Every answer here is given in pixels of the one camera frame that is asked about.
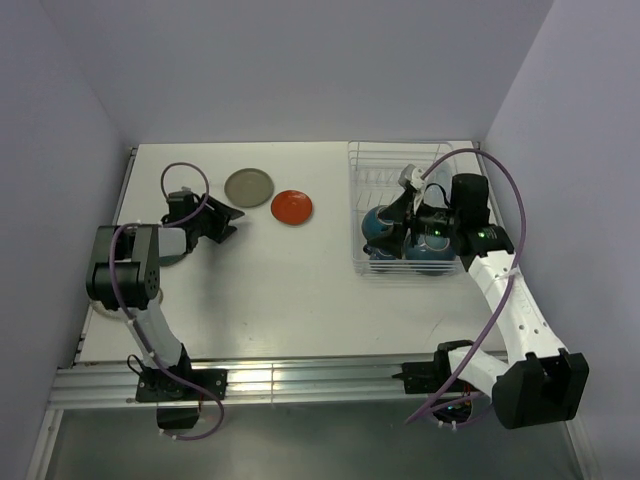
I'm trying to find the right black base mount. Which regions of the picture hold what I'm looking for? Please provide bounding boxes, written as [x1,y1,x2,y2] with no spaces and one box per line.
[391,361,451,395]

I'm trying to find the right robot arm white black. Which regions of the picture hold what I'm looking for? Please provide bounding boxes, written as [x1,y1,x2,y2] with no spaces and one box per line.
[367,170,589,429]

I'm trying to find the light blue scalloped plate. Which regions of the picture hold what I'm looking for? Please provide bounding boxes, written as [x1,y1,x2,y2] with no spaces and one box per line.
[423,164,452,208]

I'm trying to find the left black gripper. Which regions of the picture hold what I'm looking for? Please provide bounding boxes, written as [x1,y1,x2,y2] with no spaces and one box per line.
[190,193,243,244]

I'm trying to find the dark blue mug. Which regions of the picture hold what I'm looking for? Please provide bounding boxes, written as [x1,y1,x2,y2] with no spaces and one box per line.
[362,243,397,261]

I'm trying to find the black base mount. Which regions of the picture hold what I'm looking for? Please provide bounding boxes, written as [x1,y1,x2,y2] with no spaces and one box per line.
[391,361,451,395]
[135,368,228,432]

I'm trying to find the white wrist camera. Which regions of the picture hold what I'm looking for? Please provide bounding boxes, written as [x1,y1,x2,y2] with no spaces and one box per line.
[398,164,425,192]
[166,187,193,201]

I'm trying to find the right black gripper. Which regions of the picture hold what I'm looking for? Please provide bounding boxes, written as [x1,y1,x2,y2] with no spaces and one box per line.
[367,189,461,258]

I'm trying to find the white wire dish rack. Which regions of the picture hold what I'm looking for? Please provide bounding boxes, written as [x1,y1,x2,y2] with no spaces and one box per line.
[348,141,474,277]

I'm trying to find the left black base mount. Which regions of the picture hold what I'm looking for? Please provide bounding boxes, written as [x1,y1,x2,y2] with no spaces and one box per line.
[135,368,228,432]

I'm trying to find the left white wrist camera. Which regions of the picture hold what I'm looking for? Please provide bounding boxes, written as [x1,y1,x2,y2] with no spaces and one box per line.
[166,187,193,201]

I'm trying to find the aluminium rail frame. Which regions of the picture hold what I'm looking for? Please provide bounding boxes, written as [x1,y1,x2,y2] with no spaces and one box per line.
[44,141,601,480]

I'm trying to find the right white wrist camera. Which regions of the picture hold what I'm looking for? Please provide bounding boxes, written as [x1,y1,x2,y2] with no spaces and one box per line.
[398,164,425,192]

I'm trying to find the teal dark saucer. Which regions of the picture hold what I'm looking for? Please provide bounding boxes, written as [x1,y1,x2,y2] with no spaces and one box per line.
[159,253,187,268]

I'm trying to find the beige interior dark bowl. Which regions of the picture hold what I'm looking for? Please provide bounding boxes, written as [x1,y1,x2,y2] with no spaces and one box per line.
[361,205,393,241]

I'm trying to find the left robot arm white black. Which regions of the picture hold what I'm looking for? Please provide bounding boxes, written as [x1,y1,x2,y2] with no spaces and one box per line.
[86,190,244,403]

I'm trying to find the orange saucer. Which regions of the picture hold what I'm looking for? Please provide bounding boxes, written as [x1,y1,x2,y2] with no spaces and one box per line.
[270,190,313,226]

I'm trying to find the grey round plate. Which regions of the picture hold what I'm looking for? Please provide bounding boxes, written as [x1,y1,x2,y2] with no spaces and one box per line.
[224,168,275,208]

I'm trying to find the blue ceramic bowl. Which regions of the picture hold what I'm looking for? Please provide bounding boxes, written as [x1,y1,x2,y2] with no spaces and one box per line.
[404,233,456,262]

